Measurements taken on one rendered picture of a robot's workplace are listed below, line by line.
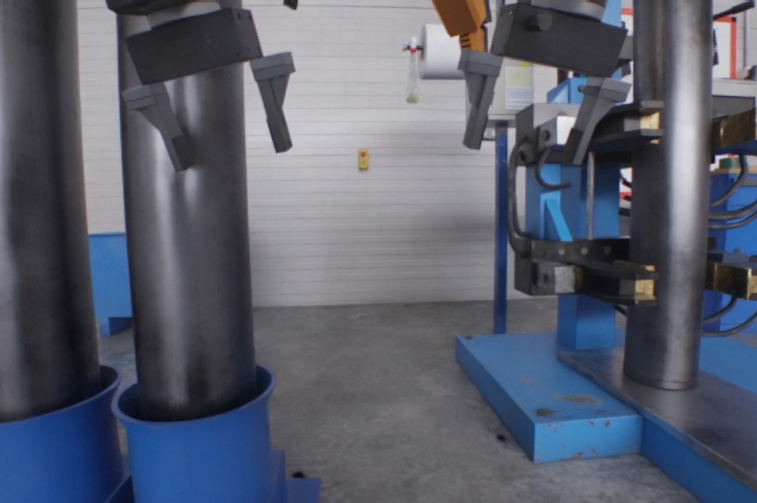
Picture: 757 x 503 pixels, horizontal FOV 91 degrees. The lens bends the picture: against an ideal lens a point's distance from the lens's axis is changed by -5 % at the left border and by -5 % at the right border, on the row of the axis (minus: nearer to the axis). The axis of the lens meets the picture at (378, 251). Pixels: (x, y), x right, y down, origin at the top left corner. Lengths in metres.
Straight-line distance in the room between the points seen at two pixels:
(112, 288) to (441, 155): 2.48
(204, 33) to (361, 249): 2.76
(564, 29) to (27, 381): 0.95
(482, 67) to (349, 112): 2.80
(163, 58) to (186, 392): 0.52
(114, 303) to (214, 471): 2.13
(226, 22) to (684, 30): 1.32
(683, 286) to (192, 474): 1.35
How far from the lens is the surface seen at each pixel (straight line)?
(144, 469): 0.85
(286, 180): 3.18
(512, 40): 0.47
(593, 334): 1.92
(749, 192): 2.97
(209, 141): 0.73
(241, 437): 0.80
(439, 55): 2.14
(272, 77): 0.47
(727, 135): 1.67
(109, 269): 2.82
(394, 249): 3.16
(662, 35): 1.53
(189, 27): 0.49
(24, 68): 0.91
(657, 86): 1.49
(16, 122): 0.88
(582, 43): 0.50
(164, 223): 0.71
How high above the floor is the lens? 0.69
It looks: 5 degrees down
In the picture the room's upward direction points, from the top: 1 degrees counter-clockwise
